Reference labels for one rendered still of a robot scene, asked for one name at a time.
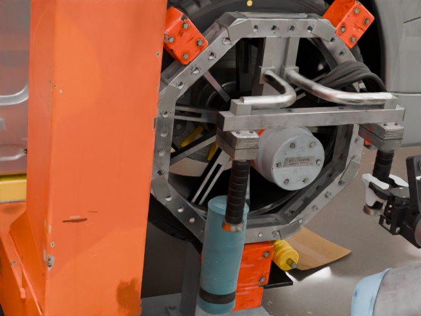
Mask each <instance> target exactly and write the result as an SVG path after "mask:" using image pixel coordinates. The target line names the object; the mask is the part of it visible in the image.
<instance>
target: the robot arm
mask: <svg viewBox="0 0 421 316"><path fill-rule="evenodd" d="M406 166H407V177H408V181H406V180H405V179H401V178H399V177H397V176H394V175H391V174H390V176H389V180H388V182H387V183H388V184H386V183H384V182H381V181H379V180H378V179H377V178H376V177H373V176H372V175H371V174H362V180H363V182H364V183H365V185H366V203H367V205H369V206H373V205H374V203H375V202H376V201H379V202H381V203H385V202H386V201H387V205H386V206H385V209H384V213H383V214H380V219H379V223H378V224H379V225H380V226H382V227H383V228H385V229H386V230H387V231H388V232H389V233H391V234H392V235H401V236H403V237H404V238H405V239H406V240H407V241H409V242H410V243H411V244H413V245H414V246H415V247H416V248H418V249H419V248H421V155H414V156H410V157H407V158H406ZM384 219H386V222H385V223H386V224H388V225H389V224H391V225H390V229H388V228H387V227H386V226H384V225H383V222H384ZM397 228H400V229H399V230H398V231H397V232H396V229H397ZM351 316H421V262H420V263H415V264H412V265H407V266H403V267H400V268H395V269H392V268H388V269H386V270H384V271H383V272H381V273H377V274H374V275H370V276H367V277H365V278H363V279H362V280H360V281H359V283H358V284H357V286H356V287H355V289H354V292H353V296H352V301H351Z"/></svg>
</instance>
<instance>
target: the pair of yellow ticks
mask: <svg viewBox="0 0 421 316"><path fill-rule="evenodd" d="M203 129H204V128H203V127H202V126H201V125H199V126H198V127H197V128H196V129H195V130H194V131H193V132H192V133H191V134H189V135H188V136H187V137H186V138H185V139H184V140H183V141H182V142H181V143H180V145H181V146H182V147H184V146H186V145H188V144H189V143H190V142H191V141H192V140H193V139H194V138H195V137H196V136H197V135H199V134H200V133H201V132H202V131H203ZM216 147H217V145H216V142H213V143H211V145H210V149H209V153H208V156H207V160H211V159H212V157H213V155H214V154H215V151H216Z"/></svg>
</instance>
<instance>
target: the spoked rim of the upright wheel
mask: <svg viewBox="0 0 421 316"><path fill-rule="evenodd" d="M295 65H296V66H297V67H299V72H298V73H300V74H301V75H303V76H305V77H307V78H309V79H310V80H313V81H314V82H316V83H318V82H319V81H321V80H322V79H324V77H325V76H326V75H327V74H328V73H329V72H330V71H331V70H332V69H333V68H332V67H331V65H330V64H329V62H328V61H327V59H326V58H325V57H324V55H323V54H322V52H321V51H320V49H319V48H318V47H317V45H316V44H315V43H314V41H313V40H312V39H311V38H299V45H298V52H297V57H296V64H295ZM202 77H203V78H204V79H205V81H206V82H207V83H208V84H209V85H210V86H211V87H212V89H213V90H214V91H215V92H216V93H217V95H216V96H215V97H214V98H213V100H212V101H211V103H210V105H209V107H203V106H197V105H188V104H183V103H175V110H180V111H185V112H195V113H198V114H197V115H196V114H190V113H180V112H175V114H174V119H177V120H186V121H193V122H202V123H207V126H208V129H209V132H210V133H208V134H206V135H205V136H203V137H201V138H199V139H197V140H195V141H193V142H191V143H189V144H188V145H186V146H184V147H182V148H180V149H179V150H176V151H175V152H173V153H171V154H170V164H169V166H171V165H172V164H175V163H176V162H178V161H180V160H182V159H183V158H185V157H187V156H189V155H191V154H193V153H194V152H197V151H198V150H200V149H202V148H204V147H206V146H207V145H209V144H211V143H213V142H215V141H216V132H217V126H216V122H217V113H218V112H225V111H229V109H230V107H231V100H232V99H239V98H240V97H251V93H252V45H250V44H248V43H245V42H244V49H243V38H241V39H240V40H239V41H238V42H237V43H236V83H233V84H231V85H228V86H226V87H225V88H223V87H222V86H221V85H220V83H219V82H218V81H217V80H216V79H215V78H214V77H213V75H212V74H211V73H210V71H209V70H207V71H206V72H205V73H204V74H203V75H202ZM293 89H294V91H295V92H296V101H295V102H294V103H293V104H292V105H290V106H288V107H286V108H316V107H342V104H340V103H334V102H330V101H329V102H328V103H318V102H316V101H314V100H313V99H311V98H309V97H308V96H307V95H305V90H303V89H302V88H300V87H298V86H296V85H294V88H293ZM286 108H285V109H286ZM306 128H307V129H309V130H310V131H311V133H312V134H313V136H314V137H316V138H317V139H318V140H319V141H320V142H321V144H322V146H323V148H324V152H325V159H326V157H327V155H328V154H329V151H330V149H331V147H332V145H333V142H334V140H335V137H336V134H337V131H338V125H327V126H315V127H306ZM229 159H230V157H229V156H228V155H227V154H226V153H225V152H224V151H223V150H222V149H221V148H220V147H218V149H217V150H216V152H215V154H214V155H213V157H212V159H211V160H210V162H209V163H208V165H207V167H206V169H205V170H204V172H203V173H202V175H201V176H183V175H179V174H174V173H172V172H169V176H168V183H169V184H170V185H171V186H172V187H173V188H174V189H175V190H176V191H177V192H178V193H179V194H180V195H181V196H182V197H183V198H184V199H185V200H186V201H187V202H188V203H189V204H190V205H191V206H192V207H193V208H194V209H195V210H196V211H197V212H198V213H199V214H200V215H201V216H202V217H205V218H206V217H207V213H208V202H209V201H210V200H211V199H213V198H214V197H216V196H224V195H226V196H227V195H228V190H229V181H230V175H231V168H230V169H228V170H225V171H223V169H224V168H225V166H226V164H227V163H228V161H229ZM324 161H325V160H324ZM300 190H301V189H298V190H294V191H289V190H285V189H282V188H280V187H279V186H278V185H277V184H276V183H273V182H270V181H268V180H267V179H266V178H265V177H263V176H262V175H261V174H260V173H258V171H257V170H255V168H253V166H250V171H249V179H248V184H247V193H246V201H245V203H246V204H247V205H248V206H249V212H248V214H247V216H257V215H259V214H262V213H265V212H267V211H269V210H272V209H274V208H275V207H277V206H279V205H281V204H282V203H284V202H286V201H287V200H288V199H290V198H291V197H293V196H294V195H295V194H296V193H297V192H299V191H300Z"/></svg>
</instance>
